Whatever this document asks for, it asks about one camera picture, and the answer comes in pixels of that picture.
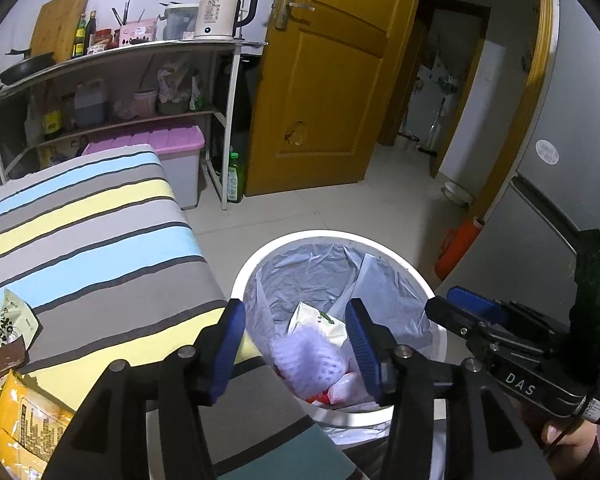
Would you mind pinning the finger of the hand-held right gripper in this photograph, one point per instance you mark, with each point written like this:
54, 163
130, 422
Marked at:
455, 320
475, 305

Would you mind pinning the red plastic bag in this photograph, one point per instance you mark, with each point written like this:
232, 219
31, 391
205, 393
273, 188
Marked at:
320, 398

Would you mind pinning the yellow printed bag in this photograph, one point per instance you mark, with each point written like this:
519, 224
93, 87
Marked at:
55, 156

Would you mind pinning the green oil bottle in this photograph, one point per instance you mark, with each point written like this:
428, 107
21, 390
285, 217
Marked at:
80, 40

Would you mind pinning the pink plastic bucket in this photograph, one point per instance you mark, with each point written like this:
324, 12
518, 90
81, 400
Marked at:
145, 104

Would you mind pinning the dark glossy wrapper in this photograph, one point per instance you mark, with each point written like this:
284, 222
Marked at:
2, 362

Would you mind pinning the white trash bin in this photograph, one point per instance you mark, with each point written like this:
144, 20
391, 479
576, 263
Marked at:
325, 236

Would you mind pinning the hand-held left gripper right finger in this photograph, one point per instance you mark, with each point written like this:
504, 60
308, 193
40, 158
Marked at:
362, 350

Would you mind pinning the crumpled plastic bags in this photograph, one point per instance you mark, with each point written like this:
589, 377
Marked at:
177, 87

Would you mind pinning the white metal kitchen rack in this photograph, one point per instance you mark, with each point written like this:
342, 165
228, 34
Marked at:
130, 55

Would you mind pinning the foam fruit net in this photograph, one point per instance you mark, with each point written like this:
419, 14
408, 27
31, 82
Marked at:
305, 360

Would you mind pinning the grey water pitcher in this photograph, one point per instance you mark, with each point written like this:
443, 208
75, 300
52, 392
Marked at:
180, 22

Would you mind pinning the pale green printed packet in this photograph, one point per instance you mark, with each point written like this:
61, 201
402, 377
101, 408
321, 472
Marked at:
12, 320

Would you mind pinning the yellow label sauce bottle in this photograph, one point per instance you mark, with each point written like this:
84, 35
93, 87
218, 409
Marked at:
51, 122

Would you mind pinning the wooden door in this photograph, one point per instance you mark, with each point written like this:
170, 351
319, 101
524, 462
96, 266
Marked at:
325, 90

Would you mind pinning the pink lid storage box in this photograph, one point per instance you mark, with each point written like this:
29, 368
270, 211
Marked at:
170, 142

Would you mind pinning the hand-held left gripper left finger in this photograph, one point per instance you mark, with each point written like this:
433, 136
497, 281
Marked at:
227, 345

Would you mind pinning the green glass bottle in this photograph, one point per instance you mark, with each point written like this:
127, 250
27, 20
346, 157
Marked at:
235, 180

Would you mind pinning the dark plastic jug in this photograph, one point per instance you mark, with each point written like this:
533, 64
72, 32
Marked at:
89, 107

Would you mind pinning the translucent bin liner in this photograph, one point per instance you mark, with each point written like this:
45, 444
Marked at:
300, 270

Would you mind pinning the white electric kettle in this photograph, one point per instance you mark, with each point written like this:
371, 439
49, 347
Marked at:
217, 15

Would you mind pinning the orange plastic container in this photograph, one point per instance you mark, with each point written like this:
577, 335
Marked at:
455, 250

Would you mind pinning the white bowl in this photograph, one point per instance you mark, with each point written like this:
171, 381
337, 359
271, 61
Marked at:
456, 194

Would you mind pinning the pink utensil holder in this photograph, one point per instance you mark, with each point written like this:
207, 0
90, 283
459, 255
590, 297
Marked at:
137, 32

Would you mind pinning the black frying pan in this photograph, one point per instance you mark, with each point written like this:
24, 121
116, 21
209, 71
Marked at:
25, 70

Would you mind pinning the white refrigerator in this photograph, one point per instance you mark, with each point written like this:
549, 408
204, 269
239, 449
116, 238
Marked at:
427, 95

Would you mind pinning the wooden cutting board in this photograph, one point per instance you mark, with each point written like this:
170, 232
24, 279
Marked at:
60, 22

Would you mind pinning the dark chopsticks bundle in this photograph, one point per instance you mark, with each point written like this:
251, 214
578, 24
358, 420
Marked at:
125, 12

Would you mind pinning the large yellow snack packet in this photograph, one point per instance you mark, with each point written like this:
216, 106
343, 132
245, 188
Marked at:
30, 420

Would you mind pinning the grey refrigerator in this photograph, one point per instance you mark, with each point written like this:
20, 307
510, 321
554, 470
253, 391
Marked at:
575, 110

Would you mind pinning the striped bed cover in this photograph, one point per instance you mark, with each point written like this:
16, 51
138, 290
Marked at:
105, 240

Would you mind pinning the white plastic bag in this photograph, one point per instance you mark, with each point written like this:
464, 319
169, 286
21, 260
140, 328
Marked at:
345, 387

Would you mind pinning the dark sauce bottle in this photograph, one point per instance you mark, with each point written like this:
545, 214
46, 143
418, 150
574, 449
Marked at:
92, 32

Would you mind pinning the wooden door frame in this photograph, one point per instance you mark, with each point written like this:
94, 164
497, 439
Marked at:
525, 100

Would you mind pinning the person's right hand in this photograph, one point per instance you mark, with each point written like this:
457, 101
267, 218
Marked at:
565, 440

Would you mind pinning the red lid jar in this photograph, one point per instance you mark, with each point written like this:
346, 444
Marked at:
105, 40

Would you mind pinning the white plastic bottle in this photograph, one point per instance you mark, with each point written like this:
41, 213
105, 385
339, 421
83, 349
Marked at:
32, 122

